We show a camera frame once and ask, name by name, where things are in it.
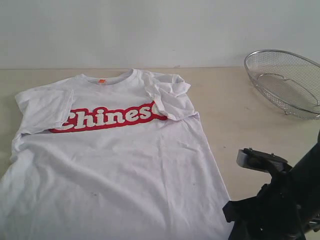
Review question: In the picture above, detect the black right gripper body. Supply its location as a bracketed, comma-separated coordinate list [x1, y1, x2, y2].
[249, 174, 313, 240]

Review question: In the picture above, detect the white t-shirt red print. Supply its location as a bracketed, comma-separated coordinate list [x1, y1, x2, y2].
[0, 69, 232, 240]

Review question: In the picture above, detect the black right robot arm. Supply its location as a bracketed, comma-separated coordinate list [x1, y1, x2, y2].
[222, 142, 320, 240]

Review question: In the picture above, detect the metal wire mesh basket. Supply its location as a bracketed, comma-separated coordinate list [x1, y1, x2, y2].
[244, 49, 320, 120]

